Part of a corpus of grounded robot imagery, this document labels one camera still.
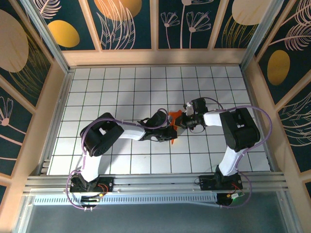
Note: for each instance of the aluminium side rail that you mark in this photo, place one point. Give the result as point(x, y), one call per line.
point(251, 92)
point(56, 123)

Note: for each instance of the aluminium corner post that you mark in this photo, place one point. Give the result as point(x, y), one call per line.
point(62, 60)
point(247, 58)

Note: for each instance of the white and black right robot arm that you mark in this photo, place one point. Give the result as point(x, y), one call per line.
point(239, 128)

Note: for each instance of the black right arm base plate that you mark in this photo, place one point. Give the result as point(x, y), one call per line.
point(206, 183)

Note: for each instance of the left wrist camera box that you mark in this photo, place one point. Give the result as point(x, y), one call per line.
point(169, 118)

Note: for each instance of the aluminium mounting rail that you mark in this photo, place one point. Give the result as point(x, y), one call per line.
point(158, 180)

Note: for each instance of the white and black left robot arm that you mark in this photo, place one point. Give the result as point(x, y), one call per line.
point(102, 136)

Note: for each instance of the orange square paper sheet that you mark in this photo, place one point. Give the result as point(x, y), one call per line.
point(175, 113)

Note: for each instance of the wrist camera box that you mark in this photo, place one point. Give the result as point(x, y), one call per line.
point(169, 118)
point(189, 109)

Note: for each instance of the black controller box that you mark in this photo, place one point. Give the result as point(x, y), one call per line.
point(88, 201)

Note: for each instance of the black round controller housing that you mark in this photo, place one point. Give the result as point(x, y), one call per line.
point(224, 201)

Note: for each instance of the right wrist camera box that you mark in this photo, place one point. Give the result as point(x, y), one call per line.
point(189, 109)

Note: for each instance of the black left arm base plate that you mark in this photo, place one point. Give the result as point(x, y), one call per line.
point(108, 182)

